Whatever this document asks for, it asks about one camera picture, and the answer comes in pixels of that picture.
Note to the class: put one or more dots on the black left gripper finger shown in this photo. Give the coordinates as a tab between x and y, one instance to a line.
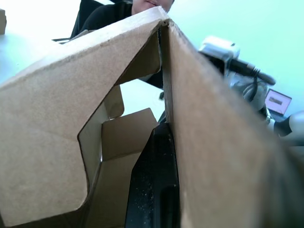
152	185

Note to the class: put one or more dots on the small brown cardboard box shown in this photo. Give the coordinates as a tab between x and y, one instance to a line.
47	118

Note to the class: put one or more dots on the spare brown cardboard box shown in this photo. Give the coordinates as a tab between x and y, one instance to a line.
2	22

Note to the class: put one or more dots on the laptop with pink screen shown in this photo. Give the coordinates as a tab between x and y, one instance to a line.
278	102

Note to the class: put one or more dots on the person in black top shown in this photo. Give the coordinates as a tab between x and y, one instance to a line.
107	14

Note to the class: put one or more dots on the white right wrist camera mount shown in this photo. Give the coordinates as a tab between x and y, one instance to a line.
221	46

